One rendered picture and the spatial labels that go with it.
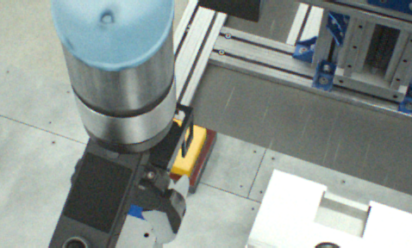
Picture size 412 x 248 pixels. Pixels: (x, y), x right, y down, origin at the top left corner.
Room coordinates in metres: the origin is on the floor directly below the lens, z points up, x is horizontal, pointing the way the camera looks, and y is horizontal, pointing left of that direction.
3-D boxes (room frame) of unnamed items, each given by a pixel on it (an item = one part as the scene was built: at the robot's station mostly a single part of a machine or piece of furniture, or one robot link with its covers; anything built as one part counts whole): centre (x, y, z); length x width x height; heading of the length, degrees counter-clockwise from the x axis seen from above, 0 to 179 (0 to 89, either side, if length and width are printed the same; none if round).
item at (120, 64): (0.34, 0.06, 1.25); 0.09 x 0.08 x 0.11; 2
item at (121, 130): (0.34, 0.07, 1.17); 0.08 x 0.08 x 0.05
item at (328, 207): (0.37, -0.14, 0.87); 0.05 x 0.05 x 0.04; 71
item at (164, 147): (0.35, 0.06, 1.09); 0.09 x 0.08 x 0.12; 161
